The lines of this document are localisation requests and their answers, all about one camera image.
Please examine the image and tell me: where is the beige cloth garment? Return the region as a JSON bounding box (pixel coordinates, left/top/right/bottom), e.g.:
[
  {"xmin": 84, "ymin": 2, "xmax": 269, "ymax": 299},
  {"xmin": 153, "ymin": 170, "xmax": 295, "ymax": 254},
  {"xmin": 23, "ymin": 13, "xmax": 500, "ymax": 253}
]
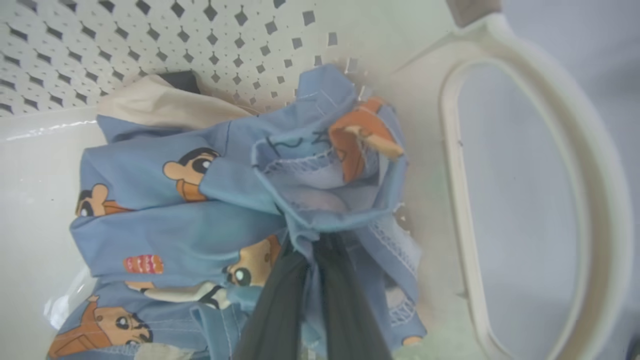
[{"xmin": 96, "ymin": 74, "xmax": 256, "ymax": 131}]

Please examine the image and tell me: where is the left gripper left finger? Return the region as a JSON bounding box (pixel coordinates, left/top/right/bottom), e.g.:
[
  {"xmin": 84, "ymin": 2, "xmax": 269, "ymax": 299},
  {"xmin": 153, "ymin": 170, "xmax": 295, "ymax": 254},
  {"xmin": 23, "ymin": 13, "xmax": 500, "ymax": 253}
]
[{"xmin": 234, "ymin": 245, "xmax": 312, "ymax": 360}]

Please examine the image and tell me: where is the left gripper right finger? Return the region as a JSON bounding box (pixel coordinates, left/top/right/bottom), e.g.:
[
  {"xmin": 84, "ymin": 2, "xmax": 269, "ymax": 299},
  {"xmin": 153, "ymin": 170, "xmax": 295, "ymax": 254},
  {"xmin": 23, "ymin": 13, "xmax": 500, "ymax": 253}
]
[{"xmin": 312, "ymin": 232, "xmax": 393, "ymax": 360}]

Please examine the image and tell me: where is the cream perforated laundry basket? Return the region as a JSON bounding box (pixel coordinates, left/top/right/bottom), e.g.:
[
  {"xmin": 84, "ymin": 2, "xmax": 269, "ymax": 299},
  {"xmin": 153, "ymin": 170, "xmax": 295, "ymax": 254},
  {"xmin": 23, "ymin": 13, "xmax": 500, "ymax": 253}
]
[{"xmin": 0, "ymin": 0, "xmax": 635, "ymax": 360}]

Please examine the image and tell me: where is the blue cartoon print garment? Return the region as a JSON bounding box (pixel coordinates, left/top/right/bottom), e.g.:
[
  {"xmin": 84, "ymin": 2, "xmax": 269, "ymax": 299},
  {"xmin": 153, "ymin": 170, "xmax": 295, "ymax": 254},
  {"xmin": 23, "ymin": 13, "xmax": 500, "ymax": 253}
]
[{"xmin": 47, "ymin": 64, "xmax": 428, "ymax": 360}]

